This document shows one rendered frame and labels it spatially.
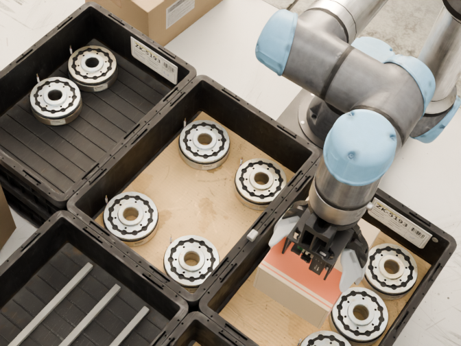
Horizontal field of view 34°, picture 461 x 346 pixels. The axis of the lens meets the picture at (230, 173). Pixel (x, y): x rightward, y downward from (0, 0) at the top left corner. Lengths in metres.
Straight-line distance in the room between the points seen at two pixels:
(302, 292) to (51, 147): 0.67
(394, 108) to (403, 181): 0.85
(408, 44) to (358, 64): 2.04
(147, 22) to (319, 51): 0.87
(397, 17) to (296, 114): 1.39
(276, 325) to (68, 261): 0.40
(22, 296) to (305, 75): 0.72
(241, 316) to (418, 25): 1.88
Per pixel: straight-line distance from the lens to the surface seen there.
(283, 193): 1.38
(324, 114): 1.64
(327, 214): 0.92
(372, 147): 0.82
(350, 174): 0.84
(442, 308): 1.62
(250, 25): 1.92
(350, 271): 1.08
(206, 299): 1.28
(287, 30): 0.93
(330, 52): 0.91
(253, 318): 1.38
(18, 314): 1.40
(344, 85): 0.91
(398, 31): 2.99
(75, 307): 1.39
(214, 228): 1.44
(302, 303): 1.11
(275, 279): 1.10
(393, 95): 0.90
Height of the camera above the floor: 2.12
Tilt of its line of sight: 59 degrees down
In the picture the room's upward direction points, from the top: 9 degrees clockwise
